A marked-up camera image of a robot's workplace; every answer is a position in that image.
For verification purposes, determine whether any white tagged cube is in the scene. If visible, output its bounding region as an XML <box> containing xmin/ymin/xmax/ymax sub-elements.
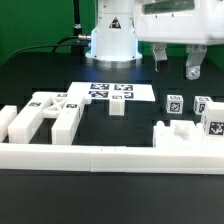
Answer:
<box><xmin>193</xmin><ymin>96</ymin><xmax>211</xmax><ymax>115</ymax></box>
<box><xmin>166</xmin><ymin>95</ymin><xmax>184</xmax><ymax>114</ymax></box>

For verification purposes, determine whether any white front fence bar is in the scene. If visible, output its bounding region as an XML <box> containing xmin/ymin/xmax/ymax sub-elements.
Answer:
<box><xmin>0</xmin><ymin>143</ymin><xmax>224</xmax><ymax>175</ymax></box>

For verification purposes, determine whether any white left fence bar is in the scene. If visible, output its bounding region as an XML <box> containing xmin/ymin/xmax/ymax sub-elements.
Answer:
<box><xmin>0</xmin><ymin>105</ymin><xmax>17</xmax><ymax>143</ymax></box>

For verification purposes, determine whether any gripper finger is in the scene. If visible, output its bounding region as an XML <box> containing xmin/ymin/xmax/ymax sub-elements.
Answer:
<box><xmin>184</xmin><ymin>44</ymin><xmax>207</xmax><ymax>80</ymax></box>
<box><xmin>152</xmin><ymin>43</ymin><xmax>168</xmax><ymax>72</ymax></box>

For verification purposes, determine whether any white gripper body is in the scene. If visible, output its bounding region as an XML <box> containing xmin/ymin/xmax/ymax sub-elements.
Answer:
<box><xmin>133</xmin><ymin>0</ymin><xmax>224</xmax><ymax>45</ymax></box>

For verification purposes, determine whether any white chair seat part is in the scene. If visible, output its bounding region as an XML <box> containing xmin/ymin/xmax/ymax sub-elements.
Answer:
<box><xmin>153</xmin><ymin>120</ymin><xmax>203</xmax><ymax>148</ymax></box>

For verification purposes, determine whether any black cable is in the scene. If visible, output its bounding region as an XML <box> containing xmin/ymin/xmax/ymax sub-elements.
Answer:
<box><xmin>7</xmin><ymin>34</ymin><xmax>92</xmax><ymax>62</ymax></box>

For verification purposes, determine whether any white tagged cube left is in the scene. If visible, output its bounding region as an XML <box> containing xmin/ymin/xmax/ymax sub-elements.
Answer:
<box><xmin>166</xmin><ymin>95</ymin><xmax>184</xmax><ymax>114</ymax></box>

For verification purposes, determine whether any white tag base sheet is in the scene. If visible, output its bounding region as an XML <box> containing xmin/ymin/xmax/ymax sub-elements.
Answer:
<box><xmin>67</xmin><ymin>82</ymin><xmax>155</xmax><ymax>102</ymax></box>

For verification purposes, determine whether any black vertical pole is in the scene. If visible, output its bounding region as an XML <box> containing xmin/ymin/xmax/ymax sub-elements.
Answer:
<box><xmin>71</xmin><ymin>0</ymin><xmax>84</xmax><ymax>56</ymax></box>

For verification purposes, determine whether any white fence bar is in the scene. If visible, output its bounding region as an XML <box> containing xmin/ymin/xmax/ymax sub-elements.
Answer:
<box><xmin>0</xmin><ymin>143</ymin><xmax>224</xmax><ymax>175</ymax></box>
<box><xmin>0</xmin><ymin>105</ymin><xmax>17</xmax><ymax>143</ymax></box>

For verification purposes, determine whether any white chair back frame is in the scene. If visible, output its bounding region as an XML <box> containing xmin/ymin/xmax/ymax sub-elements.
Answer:
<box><xmin>8</xmin><ymin>92</ymin><xmax>92</xmax><ymax>145</ymax></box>

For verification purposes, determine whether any white tagged cube right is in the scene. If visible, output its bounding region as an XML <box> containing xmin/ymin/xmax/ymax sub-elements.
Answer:
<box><xmin>193</xmin><ymin>96</ymin><xmax>211</xmax><ymax>115</ymax></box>

